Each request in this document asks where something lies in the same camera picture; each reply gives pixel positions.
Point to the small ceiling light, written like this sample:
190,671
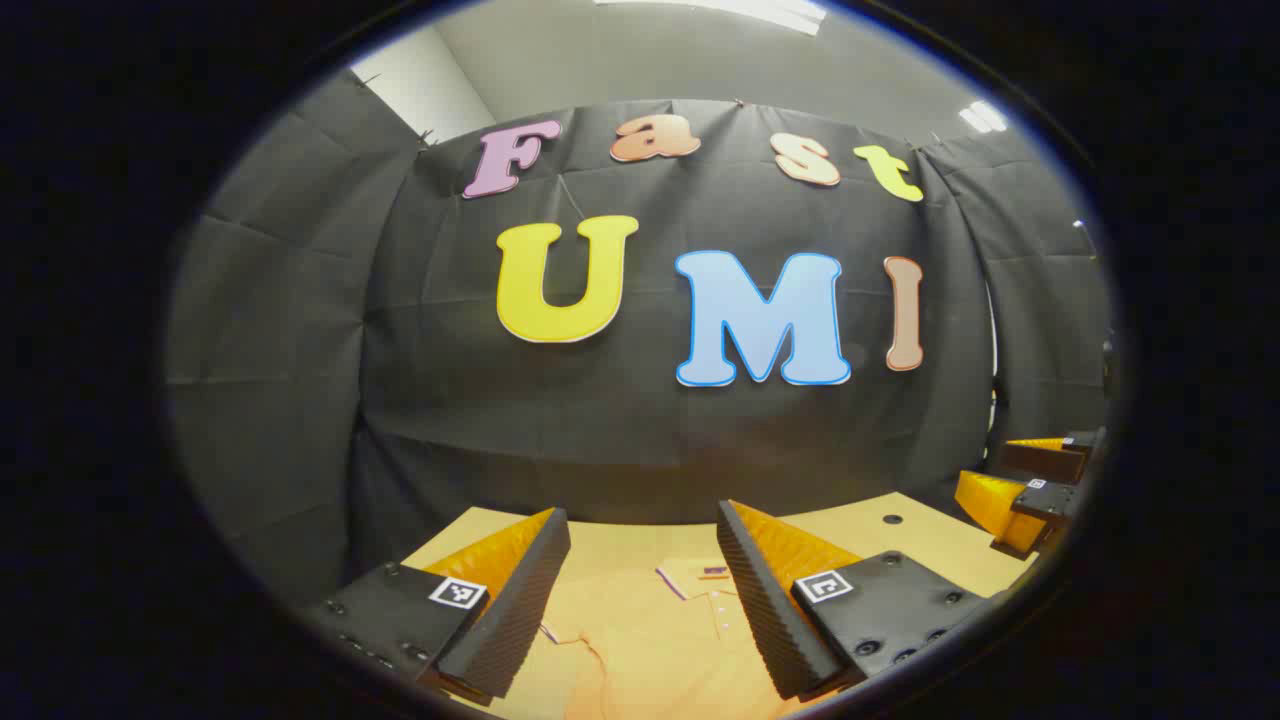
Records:
985,117

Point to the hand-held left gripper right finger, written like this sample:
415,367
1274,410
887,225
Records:
765,610

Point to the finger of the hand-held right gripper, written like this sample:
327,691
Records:
1045,460
1040,500

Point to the orange T-shirt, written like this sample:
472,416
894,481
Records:
650,650

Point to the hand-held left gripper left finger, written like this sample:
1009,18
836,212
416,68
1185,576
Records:
510,610

